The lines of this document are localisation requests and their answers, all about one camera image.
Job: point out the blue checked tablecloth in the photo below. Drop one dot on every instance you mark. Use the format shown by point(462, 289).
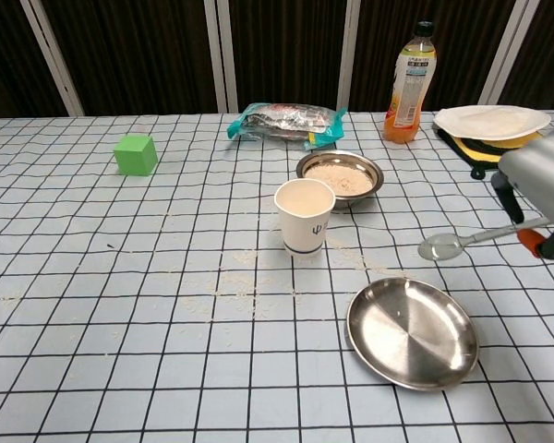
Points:
point(120, 300)

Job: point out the white paper plate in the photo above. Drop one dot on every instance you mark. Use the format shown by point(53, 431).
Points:
point(489, 122)

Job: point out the white bowl of grains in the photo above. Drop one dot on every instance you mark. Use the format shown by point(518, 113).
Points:
point(341, 203)

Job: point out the green cube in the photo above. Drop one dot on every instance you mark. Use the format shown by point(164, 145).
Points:
point(134, 157)

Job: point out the white paper cup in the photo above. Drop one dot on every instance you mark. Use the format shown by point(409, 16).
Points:
point(302, 231)

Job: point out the flat steel plate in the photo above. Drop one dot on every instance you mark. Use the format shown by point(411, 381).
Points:
point(411, 334)

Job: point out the metal spoon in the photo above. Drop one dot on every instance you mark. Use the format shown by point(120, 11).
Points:
point(441, 247)

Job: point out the yellow black pot holder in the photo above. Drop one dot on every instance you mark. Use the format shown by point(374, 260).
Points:
point(478, 154)

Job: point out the orange drink bottle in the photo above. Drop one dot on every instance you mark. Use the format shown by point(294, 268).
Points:
point(406, 92)

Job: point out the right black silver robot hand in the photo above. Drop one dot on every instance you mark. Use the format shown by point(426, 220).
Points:
point(545, 175)

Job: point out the teal silver snack package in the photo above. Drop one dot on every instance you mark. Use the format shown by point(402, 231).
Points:
point(286, 122)

